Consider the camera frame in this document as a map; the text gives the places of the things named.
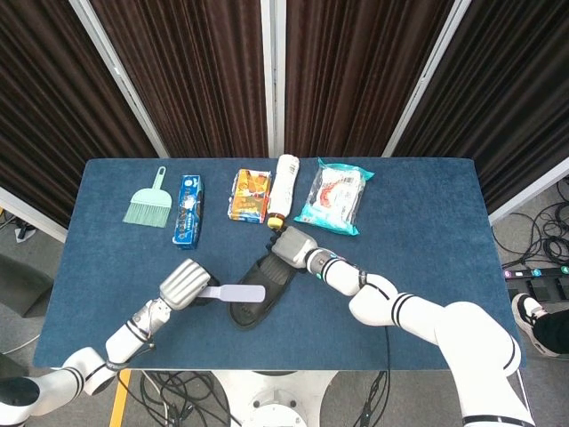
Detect person leg black trousers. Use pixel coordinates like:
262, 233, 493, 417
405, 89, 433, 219
532, 308, 569, 353

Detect dark grey floor object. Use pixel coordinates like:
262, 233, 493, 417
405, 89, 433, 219
0, 252, 55, 319

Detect black foot pedal box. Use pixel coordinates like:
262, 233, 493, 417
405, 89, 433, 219
506, 275, 569, 304

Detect black floor cable tangle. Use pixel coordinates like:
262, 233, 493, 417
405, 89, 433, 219
492, 177, 569, 269

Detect blue fabric table cover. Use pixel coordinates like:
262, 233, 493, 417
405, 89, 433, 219
32, 157, 527, 372

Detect white bottle yellow cap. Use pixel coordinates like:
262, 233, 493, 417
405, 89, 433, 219
266, 153, 301, 230

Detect black rubber slipper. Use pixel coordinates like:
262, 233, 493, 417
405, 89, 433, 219
227, 254, 301, 332

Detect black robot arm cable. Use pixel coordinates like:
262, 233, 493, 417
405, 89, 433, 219
355, 270, 400, 427

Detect teal clear snack bag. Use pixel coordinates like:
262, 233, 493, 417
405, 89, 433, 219
293, 157, 376, 238

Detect grey long-handled brush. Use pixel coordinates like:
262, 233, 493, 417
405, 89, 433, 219
197, 284, 268, 305

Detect black cable tangle under table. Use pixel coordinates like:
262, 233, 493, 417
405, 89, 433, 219
139, 370, 235, 427

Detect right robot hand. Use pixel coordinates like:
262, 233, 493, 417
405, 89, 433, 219
265, 225, 319, 270

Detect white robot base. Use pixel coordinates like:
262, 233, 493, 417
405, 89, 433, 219
207, 369, 344, 427

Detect blue toothpaste box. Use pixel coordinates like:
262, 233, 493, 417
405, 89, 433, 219
172, 173, 206, 250

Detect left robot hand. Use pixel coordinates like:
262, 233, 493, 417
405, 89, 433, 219
158, 258, 221, 312

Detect brown curtain partition panel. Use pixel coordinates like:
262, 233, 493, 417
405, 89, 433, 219
270, 0, 472, 158
384, 0, 569, 226
68, 0, 279, 159
0, 0, 170, 244

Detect black white sneaker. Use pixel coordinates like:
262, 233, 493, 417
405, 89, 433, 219
510, 293, 564, 358

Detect orange yellow snack pack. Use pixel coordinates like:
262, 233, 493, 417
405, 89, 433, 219
226, 168, 274, 225

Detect mint green hand broom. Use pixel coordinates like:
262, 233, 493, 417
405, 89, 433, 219
122, 165, 172, 230

